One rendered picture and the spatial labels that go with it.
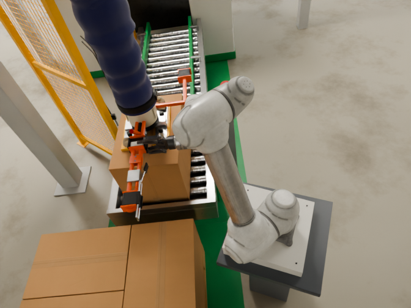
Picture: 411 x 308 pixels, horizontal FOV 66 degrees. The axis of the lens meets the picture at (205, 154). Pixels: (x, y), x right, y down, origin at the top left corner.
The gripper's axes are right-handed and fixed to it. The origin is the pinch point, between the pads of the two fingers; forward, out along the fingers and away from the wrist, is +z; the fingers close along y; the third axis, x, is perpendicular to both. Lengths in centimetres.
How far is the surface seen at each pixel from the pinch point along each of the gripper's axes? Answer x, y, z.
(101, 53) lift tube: 17, -47, 4
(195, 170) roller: 20, 54, -23
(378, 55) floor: 194, 111, -230
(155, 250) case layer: -35, 53, 3
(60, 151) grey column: 66, 65, 94
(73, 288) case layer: -53, 53, 50
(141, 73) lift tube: 21.6, -30.5, -9.2
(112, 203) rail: -3, 48, 32
